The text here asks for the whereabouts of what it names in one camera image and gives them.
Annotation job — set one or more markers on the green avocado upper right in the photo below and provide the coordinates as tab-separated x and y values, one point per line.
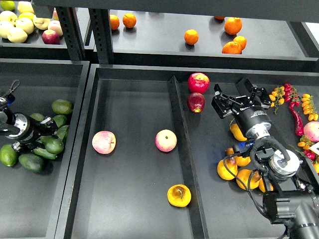
60	120

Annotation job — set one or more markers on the red cherry tomato bunch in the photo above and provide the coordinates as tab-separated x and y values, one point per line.
291	95

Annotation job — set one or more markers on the orange cherry tomato bunch left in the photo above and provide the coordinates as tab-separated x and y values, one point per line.
277	98

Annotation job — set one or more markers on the red chili pepper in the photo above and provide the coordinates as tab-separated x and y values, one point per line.
299	126

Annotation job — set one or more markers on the orange cherry tomato bunch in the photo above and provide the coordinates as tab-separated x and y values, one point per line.
309	108
277	98

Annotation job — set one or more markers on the orange right small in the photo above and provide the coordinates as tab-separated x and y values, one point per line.
241	40

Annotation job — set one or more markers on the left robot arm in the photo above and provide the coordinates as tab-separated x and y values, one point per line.
6	115

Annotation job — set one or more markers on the orange front right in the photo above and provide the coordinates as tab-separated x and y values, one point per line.
232	47

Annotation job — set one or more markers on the pink peach right edge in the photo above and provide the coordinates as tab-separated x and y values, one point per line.
311	131

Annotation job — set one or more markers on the yellow pear left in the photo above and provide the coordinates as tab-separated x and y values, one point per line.
227	169

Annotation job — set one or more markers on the orange under shelf edge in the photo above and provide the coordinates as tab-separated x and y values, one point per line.
219	17

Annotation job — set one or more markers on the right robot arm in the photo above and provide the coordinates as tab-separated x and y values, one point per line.
291	195

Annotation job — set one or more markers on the mixed cherry tomato bunch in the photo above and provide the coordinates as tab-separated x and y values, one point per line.
304	150

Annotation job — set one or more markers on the orange cherry tomato bunch right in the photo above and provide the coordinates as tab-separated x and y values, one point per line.
309	108

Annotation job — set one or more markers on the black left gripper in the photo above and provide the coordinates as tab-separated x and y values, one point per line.
25	131

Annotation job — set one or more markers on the dark green avocado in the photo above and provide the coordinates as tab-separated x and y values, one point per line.
52	145

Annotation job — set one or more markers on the green avocado top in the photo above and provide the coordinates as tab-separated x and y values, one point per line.
62	107

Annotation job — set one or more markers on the green avocado upper left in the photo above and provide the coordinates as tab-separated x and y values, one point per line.
37	116

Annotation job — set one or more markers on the black upper shelf tray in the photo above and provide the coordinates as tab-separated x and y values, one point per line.
158	40

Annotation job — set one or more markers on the black divided main tray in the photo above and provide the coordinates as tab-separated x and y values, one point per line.
123	194

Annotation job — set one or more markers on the dark red apple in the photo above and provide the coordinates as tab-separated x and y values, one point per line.
196	102

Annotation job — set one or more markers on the bright red apple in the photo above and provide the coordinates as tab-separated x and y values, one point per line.
198	83

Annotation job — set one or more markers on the light green avocado far left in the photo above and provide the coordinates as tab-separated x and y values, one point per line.
8	156

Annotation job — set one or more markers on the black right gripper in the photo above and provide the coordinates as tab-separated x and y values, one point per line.
252	120

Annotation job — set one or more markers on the yellow pear brown top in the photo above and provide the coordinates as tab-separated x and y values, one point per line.
244	175

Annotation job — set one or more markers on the red apple on shelf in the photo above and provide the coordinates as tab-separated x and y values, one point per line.
50	37

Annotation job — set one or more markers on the green avocado by wall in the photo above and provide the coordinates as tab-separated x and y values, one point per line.
62	133

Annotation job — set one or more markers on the dark avocado bottom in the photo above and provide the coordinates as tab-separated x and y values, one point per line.
32	162

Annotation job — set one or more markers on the pink apple centre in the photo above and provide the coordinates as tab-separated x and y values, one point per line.
166	140

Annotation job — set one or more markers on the yellow pear upper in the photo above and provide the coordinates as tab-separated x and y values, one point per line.
235	130

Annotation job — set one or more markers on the orange centre shelf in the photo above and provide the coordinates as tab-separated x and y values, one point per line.
191	37

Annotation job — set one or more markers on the yellow pear middle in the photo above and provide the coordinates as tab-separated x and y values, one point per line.
240	160

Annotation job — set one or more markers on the large orange right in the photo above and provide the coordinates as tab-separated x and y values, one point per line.
233	25

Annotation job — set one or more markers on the pink apple left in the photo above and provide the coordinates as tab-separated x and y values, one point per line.
104	142

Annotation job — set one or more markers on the white label card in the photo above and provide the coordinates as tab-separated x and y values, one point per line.
315	148

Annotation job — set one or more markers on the yellow pear brown end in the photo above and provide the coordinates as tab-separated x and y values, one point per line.
262	187

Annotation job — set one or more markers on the yellow pear with stem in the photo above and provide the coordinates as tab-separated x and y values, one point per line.
179	195

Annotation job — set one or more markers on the pink apple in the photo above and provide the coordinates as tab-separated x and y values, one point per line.
104	142
166	140

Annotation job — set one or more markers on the black upper left tray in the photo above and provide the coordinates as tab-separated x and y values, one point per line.
34	48

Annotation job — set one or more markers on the dark avocado centre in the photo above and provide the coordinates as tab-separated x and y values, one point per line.
42	152

